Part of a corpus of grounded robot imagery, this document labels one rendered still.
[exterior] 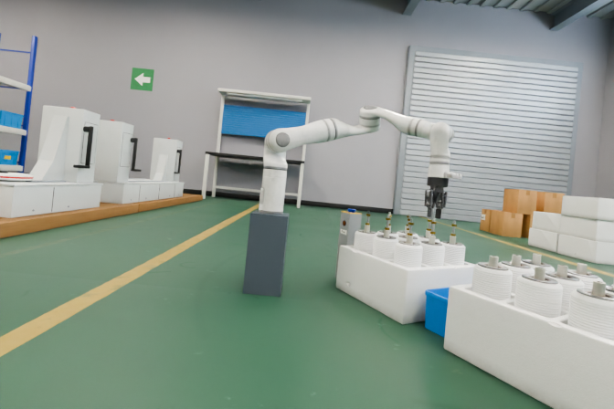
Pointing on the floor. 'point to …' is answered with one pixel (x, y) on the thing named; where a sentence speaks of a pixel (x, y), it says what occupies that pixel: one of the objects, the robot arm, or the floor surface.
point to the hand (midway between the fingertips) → (434, 214)
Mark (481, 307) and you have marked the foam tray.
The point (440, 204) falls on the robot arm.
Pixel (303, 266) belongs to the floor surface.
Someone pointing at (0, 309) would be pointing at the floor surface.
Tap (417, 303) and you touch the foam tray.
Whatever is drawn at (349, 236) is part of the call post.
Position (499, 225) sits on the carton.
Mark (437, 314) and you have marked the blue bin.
